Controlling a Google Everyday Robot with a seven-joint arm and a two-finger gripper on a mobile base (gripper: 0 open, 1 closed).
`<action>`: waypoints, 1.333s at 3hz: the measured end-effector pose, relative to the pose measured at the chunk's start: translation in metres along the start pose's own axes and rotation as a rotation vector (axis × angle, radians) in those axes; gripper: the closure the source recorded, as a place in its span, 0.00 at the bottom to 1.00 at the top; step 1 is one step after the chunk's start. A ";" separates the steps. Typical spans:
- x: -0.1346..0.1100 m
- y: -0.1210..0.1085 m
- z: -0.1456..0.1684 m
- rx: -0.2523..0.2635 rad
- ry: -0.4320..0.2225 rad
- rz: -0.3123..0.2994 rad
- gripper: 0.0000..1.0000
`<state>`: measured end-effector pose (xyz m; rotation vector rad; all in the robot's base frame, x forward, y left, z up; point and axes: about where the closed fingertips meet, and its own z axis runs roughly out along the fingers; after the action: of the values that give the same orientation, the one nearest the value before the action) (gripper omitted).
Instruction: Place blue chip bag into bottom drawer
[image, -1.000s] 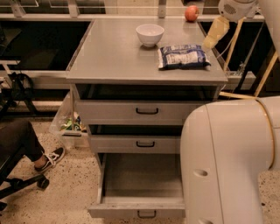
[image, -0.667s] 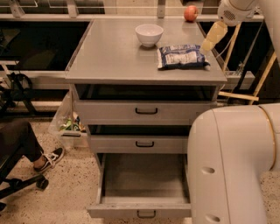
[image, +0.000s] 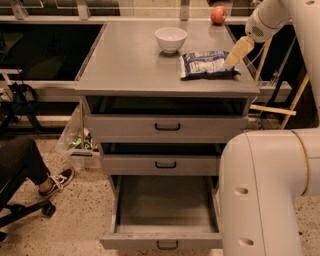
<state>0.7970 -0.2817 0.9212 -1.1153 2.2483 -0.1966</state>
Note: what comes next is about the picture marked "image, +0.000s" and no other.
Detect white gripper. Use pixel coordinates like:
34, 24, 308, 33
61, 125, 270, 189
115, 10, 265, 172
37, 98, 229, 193
224, 0, 290, 70

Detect blue chip bag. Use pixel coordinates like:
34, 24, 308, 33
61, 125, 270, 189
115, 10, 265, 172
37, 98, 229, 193
179, 50, 240, 80

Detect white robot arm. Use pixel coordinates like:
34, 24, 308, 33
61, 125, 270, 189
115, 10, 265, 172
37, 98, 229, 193
219, 0, 320, 256

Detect grey drawer cabinet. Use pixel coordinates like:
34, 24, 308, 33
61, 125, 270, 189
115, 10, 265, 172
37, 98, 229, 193
74, 20, 260, 188

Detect grey top drawer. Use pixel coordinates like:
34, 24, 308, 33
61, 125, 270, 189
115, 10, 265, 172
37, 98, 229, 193
82, 97, 248, 143

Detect grey drawer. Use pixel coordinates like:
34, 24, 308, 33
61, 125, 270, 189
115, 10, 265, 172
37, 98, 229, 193
82, 97, 248, 143
101, 176, 222, 251
101, 142, 225, 176

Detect grey middle drawer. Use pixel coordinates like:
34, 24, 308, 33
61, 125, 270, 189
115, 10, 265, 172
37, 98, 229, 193
101, 142, 225, 176

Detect grey bottom drawer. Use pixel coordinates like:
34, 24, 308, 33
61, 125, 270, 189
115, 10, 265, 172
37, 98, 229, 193
101, 176, 222, 251

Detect red apple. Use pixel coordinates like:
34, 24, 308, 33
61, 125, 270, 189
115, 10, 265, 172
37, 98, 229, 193
210, 6, 227, 25

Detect white ceramic bowl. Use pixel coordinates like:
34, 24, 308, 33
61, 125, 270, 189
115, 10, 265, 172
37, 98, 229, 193
154, 27, 187, 53

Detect clear plastic storage bin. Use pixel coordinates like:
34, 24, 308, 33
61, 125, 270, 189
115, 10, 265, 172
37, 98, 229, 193
56, 106, 101, 169

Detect black white sneaker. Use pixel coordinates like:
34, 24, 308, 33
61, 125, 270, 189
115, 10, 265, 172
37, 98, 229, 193
38, 169, 74, 198

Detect person leg dark trousers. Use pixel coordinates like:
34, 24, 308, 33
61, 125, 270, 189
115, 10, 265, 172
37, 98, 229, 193
0, 137, 52, 211

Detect black office chair base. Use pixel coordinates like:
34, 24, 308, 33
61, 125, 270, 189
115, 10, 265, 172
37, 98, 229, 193
0, 199, 56, 242

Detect wooden easel frame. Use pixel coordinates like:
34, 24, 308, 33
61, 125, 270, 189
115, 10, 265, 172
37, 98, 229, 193
250, 38, 309, 130

